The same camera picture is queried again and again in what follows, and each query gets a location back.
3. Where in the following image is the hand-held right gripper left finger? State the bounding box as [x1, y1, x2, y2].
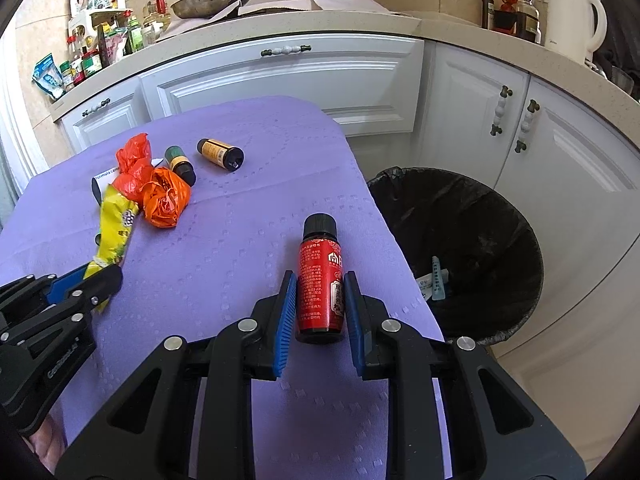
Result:
[55, 269, 301, 480]

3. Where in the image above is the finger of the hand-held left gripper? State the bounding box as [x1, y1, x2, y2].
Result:
[0, 264, 124, 361]
[0, 266, 88, 321]

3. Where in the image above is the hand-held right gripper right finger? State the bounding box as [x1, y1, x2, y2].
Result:
[341, 269, 587, 480]

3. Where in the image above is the red label bottle black cap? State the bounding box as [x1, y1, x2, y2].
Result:
[295, 213, 347, 346]

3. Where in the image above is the yellow snack wrapper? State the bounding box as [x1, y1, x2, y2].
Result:
[82, 185, 141, 315]

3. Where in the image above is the white paper strip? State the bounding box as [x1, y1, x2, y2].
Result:
[414, 274, 436, 302]

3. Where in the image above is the teal tube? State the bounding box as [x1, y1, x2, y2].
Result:
[431, 256, 451, 302]

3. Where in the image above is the white paper leaflet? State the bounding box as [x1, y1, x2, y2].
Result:
[91, 158, 165, 199]

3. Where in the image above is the orange plastic bag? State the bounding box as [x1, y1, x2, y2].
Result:
[137, 167, 192, 228]

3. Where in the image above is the brown bottle green cap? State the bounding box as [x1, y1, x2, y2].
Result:
[165, 145, 196, 186]

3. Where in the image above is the black lined waste bin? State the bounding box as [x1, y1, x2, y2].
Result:
[366, 166, 544, 347]

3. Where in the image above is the brown bottle orange label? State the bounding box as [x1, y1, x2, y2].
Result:
[196, 138, 245, 171]

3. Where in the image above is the person's left hand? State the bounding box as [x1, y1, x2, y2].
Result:
[26, 417, 68, 476]

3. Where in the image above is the purple tablecloth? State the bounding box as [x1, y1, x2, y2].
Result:
[0, 95, 446, 480]

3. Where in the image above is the white cabinet door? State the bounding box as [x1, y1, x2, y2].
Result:
[60, 77, 151, 153]
[495, 79, 640, 351]
[415, 42, 531, 188]

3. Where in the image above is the blue white pouch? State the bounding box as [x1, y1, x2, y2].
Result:
[32, 54, 66, 100]

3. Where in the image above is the group of condiment bottles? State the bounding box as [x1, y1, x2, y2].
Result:
[59, 0, 173, 92]

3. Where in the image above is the wide white drawer front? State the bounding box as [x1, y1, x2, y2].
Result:
[140, 37, 425, 136]

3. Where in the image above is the red black container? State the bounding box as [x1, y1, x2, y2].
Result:
[494, 0, 518, 34]

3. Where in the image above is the dark sauce bottle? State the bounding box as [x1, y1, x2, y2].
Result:
[515, 0, 542, 44]

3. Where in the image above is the clear glass cup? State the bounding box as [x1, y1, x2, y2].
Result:
[611, 66, 636, 97]

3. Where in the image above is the white electric kettle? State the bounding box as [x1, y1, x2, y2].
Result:
[544, 0, 608, 64]

